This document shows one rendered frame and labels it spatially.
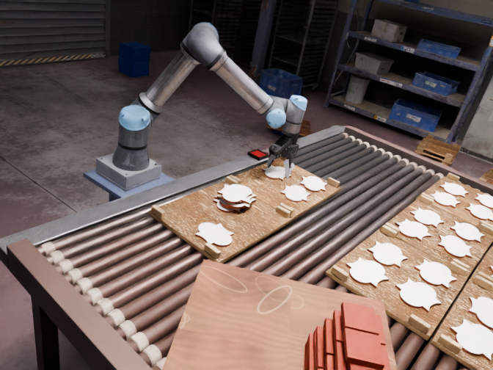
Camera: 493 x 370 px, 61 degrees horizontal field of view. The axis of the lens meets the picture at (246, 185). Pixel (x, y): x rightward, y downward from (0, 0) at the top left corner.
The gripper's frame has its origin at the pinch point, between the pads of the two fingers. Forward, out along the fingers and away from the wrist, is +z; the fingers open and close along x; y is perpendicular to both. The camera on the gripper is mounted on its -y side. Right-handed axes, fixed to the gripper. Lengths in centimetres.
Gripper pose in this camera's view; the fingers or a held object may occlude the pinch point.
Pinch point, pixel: (276, 172)
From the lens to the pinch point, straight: 192.5
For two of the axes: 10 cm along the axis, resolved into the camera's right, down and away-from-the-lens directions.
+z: -2.1, 8.7, 4.4
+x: -7.6, -4.3, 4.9
